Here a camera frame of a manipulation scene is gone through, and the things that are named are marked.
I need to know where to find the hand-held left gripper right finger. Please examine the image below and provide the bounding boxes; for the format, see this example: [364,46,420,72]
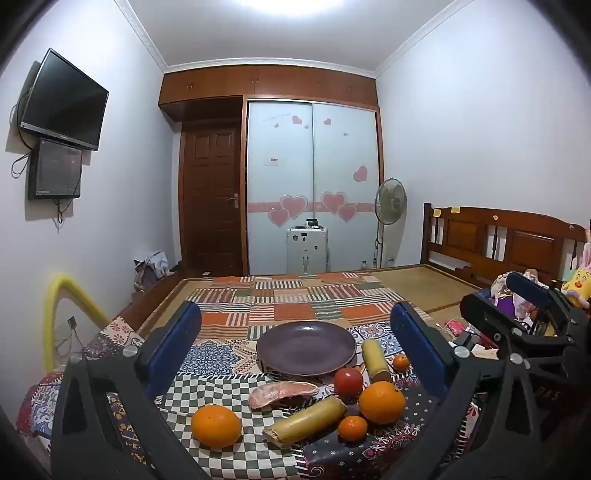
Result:
[389,301,544,480]

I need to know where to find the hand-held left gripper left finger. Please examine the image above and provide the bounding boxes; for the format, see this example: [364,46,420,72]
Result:
[51,300,211,480]

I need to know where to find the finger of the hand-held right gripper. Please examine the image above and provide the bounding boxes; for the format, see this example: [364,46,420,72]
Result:
[461,292,572,361]
[506,272,591,337]

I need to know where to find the large orange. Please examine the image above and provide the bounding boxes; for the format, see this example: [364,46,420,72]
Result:
[359,381,406,425]
[191,404,243,448]

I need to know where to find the red tomato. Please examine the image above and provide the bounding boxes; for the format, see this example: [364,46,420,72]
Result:
[334,367,365,398]

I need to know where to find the dark purple plate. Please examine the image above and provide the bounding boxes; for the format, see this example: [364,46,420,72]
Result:
[256,322,357,377]

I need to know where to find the heap of small toys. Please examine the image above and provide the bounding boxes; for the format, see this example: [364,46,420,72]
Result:
[489,272,561,335]

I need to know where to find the wooden bed footboard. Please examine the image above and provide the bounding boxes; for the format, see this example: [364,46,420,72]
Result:
[117,263,186,329]

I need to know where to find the yellow plush toy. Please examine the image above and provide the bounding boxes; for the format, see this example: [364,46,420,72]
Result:
[561,244,591,308]

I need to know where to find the colourful patterned quilt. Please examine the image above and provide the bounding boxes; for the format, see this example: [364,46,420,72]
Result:
[16,316,485,480]

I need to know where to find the pile of clothes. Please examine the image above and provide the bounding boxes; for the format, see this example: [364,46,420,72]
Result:
[134,250,170,292]

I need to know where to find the wooden bed headboard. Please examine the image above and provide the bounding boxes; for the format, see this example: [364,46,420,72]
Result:
[421,203,589,291]

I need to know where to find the orange striped patchwork sheet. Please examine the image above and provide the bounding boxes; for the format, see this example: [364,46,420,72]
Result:
[182,273,432,342]

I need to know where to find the yellow foam tube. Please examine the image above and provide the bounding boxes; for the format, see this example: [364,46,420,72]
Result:
[44,273,112,373]

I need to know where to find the white box appliance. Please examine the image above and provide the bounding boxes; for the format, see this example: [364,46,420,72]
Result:
[286,225,330,276]

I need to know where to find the standing fan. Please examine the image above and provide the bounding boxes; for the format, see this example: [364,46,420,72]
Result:
[373,178,408,269]

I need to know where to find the brown wooden door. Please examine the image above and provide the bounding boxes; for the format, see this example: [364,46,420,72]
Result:
[181,127,243,276]

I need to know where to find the pink heart stickers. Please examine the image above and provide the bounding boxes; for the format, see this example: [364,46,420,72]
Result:
[264,113,370,228]

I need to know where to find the wooden wardrobe frosted sliding doors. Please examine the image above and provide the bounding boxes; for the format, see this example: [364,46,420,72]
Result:
[158,65,385,278]

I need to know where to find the white cable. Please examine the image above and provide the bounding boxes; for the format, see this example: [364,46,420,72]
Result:
[433,318,468,343]

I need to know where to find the black cable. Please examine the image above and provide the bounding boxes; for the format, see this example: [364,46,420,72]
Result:
[10,90,35,177]
[54,198,73,228]

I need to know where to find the small black wall monitor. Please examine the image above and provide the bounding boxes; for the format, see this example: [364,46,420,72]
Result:
[28,137,84,200]

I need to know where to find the black wall television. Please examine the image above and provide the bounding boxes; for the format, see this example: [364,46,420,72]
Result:
[21,48,110,151]

